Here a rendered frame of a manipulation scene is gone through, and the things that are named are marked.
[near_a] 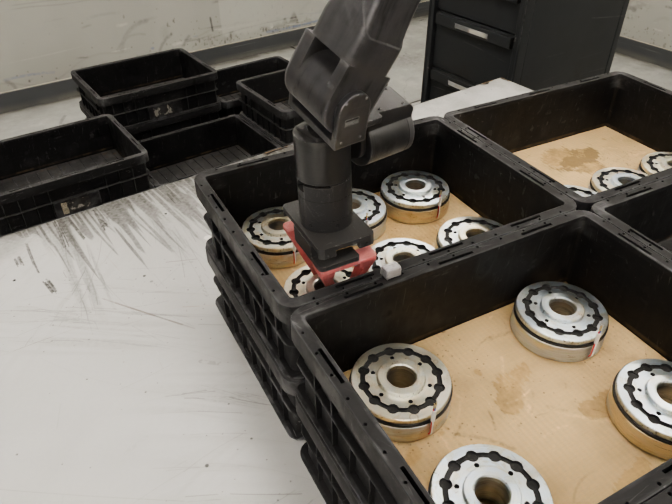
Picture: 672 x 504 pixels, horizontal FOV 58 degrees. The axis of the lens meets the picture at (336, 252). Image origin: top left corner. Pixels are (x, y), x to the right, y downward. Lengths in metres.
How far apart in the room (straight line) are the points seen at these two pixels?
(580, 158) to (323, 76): 0.67
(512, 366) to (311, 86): 0.37
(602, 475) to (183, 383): 0.52
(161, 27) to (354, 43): 3.28
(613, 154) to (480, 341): 0.55
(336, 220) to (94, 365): 0.44
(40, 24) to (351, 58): 3.12
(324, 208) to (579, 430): 0.33
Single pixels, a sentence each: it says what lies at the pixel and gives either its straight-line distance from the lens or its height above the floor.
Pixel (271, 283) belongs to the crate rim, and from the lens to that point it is 0.62.
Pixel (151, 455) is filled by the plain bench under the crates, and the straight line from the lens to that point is 0.79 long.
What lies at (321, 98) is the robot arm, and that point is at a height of 1.12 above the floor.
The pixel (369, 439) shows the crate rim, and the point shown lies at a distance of 0.49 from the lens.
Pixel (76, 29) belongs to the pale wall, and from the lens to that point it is 3.63.
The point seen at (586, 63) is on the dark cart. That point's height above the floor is 0.51.
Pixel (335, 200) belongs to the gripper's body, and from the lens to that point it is 0.62.
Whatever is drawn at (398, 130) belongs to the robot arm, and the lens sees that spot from 0.64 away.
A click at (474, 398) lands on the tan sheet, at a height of 0.83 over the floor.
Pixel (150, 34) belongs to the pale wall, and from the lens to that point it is 3.76.
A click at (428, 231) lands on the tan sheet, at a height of 0.83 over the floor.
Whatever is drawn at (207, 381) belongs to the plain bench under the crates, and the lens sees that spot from 0.85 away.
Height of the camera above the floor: 1.33
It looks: 37 degrees down
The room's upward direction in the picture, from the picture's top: straight up
